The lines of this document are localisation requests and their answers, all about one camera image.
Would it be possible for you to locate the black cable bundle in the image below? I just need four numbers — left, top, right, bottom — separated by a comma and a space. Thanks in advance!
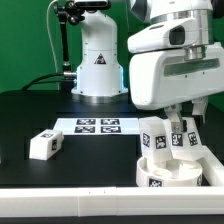
21, 70, 78, 92

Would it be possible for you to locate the white front fence bar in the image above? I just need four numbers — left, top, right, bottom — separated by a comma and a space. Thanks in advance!
0, 187, 224, 218

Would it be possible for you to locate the white cable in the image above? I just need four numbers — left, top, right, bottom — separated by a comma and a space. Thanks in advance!
46, 0, 60, 74

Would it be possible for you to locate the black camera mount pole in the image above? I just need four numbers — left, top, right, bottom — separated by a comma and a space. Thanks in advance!
54, 0, 84, 77

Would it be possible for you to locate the white marker sheet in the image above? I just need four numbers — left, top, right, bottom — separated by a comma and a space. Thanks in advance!
54, 118, 140, 135

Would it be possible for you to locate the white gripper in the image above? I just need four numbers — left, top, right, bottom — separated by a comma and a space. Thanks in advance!
128, 18, 224, 133

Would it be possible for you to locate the white fence bar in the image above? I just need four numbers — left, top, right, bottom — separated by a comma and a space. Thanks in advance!
198, 146, 224, 187
0, 187, 224, 218

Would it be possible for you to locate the white right fence bar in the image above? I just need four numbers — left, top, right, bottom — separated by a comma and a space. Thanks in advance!
198, 146, 224, 187

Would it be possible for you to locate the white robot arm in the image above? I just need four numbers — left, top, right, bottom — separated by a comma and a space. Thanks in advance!
72, 0, 224, 131

